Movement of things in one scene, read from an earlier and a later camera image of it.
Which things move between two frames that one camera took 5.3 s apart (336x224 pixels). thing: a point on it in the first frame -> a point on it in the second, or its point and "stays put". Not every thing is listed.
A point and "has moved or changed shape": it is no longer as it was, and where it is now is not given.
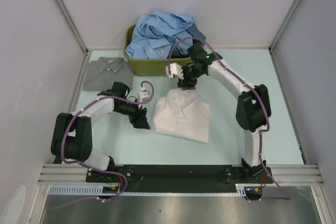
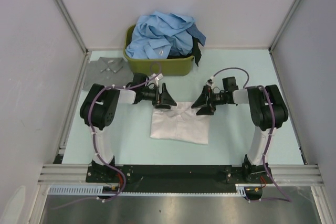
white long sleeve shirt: x=181 y=112 has moved or changed shape
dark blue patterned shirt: x=196 y=33 stays put
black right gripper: x=184 y=83 -> x=208 y=105
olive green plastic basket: x=147 y=67 stays put
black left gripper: x=139 y=119 -> x=163 y=100
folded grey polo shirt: x=101 y=74 stays put
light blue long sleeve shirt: x=160 y=35 stays put
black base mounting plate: x=179 y=178 stays put
